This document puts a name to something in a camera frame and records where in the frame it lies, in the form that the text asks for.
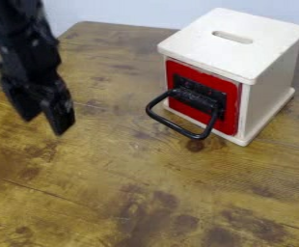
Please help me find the white wooden box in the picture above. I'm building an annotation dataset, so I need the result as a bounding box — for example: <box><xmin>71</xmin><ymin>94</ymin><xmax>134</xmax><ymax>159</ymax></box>
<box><xmin>158</xmin><ymin>8</ymin><xmax>299</xmax><ymax>146</ymax></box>

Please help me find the red drawer front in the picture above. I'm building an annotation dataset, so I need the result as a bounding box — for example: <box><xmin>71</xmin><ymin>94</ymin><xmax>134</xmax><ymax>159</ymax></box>
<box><xmin>166</xmin><ymin>59</ymin><xmax>243</xmax><ymax>135</ymax></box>

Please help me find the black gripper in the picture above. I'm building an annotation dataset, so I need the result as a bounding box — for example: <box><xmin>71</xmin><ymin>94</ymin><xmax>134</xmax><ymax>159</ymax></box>
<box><xmin>0</xmin><ymin>32</ymin><xmax>75</xmax><ymax>136</ymax></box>

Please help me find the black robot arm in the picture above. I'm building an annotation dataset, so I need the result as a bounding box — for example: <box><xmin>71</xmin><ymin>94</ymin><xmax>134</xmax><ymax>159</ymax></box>
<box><xmin>0</xmin><ymin>0</ymin><xmax>75</xmax><ymax>135</ymax></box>

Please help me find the black metal drawer handle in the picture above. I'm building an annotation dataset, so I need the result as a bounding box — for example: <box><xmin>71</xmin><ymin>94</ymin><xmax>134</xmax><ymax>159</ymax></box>
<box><xmin>146</xmin><ymin>74</ymin><xmax>227</xmax><ymax>140</ymax></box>

